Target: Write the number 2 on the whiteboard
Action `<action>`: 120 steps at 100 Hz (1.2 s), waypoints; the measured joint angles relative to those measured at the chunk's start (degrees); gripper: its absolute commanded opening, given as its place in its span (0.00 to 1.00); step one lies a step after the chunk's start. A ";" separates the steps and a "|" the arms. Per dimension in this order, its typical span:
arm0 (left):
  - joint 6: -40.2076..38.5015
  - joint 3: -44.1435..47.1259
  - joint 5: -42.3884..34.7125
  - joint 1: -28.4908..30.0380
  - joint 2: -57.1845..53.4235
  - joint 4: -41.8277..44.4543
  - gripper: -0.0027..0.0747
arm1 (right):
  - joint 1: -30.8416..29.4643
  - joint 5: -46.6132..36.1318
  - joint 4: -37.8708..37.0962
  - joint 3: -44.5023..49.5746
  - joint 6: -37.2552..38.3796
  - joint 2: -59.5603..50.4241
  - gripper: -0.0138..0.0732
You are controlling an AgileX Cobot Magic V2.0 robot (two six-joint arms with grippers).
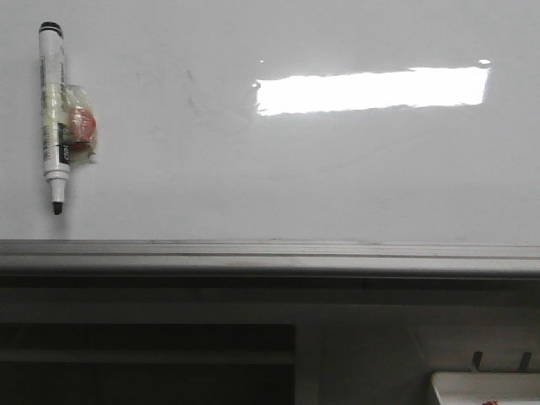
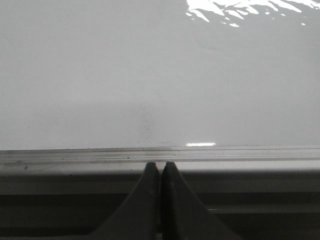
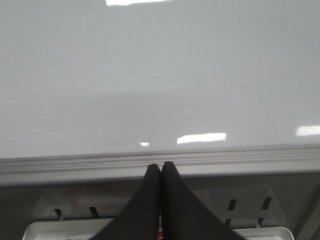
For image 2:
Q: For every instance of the white whiteboard with aluminium frame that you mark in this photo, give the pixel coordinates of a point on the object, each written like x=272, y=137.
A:
x=92, y=90

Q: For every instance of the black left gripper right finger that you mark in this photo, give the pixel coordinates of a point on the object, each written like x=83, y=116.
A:
x=183, y=215

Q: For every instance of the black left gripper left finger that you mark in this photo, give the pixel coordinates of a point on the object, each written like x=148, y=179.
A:
x=136, y=218

